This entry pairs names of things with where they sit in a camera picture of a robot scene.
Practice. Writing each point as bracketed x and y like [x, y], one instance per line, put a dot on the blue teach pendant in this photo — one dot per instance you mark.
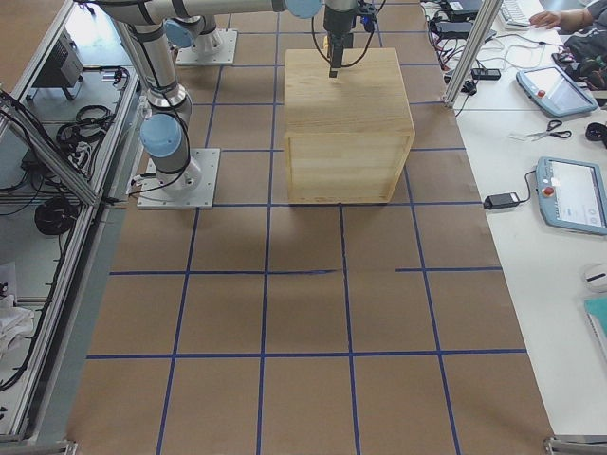
[555, 92]
[571, 195]

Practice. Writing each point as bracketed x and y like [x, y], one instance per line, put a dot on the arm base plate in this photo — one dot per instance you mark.
[193, 189]
[225, 55]

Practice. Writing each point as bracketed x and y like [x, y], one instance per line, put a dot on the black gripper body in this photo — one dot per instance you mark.
[336, 24]

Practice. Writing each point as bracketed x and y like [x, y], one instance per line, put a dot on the black power adapter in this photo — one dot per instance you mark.
[502, 201]

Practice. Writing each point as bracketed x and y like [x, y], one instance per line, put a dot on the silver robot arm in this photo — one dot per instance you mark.
[165, 134]
[194, 33]

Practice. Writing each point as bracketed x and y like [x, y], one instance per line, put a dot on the person's hand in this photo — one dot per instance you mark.
[547, 19]

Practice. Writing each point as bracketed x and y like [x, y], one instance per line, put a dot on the teal notebook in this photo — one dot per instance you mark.
[595, 310]

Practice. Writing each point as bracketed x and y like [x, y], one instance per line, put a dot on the aluminium frame post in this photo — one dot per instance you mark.
[484, 20]

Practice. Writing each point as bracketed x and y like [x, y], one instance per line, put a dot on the near blue teach pendant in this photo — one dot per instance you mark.
[571, 195]

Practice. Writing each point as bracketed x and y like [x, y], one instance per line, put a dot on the black handled scissors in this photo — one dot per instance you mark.
[552, 129]

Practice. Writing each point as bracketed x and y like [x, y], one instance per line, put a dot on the far blue teach pendant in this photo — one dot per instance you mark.
[555, 92]

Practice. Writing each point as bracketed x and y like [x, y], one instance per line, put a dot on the wooden drawer cabinet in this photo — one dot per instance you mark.
[346, 138]

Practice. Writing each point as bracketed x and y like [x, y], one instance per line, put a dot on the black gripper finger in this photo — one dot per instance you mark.
[335, 53]

